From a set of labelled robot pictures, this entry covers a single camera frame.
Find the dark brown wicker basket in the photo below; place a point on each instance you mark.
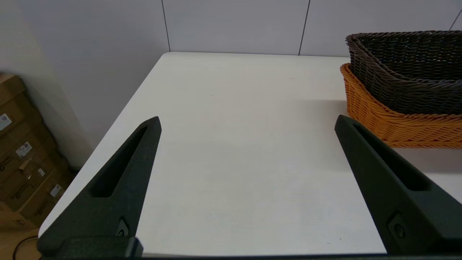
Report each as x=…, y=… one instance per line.
x=404, y=90

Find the orange wicker basket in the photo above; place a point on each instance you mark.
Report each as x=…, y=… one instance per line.
x=397, y=130

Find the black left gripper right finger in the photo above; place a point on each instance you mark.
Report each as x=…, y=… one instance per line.
x=397, y=202

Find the brown cardboard box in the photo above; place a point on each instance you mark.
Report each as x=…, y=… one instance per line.
x=14, y=104
x=43, y=184
x=36, y=141
x=14, y=220

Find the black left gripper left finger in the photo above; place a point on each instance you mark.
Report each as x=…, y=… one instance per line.
x=115, y=191

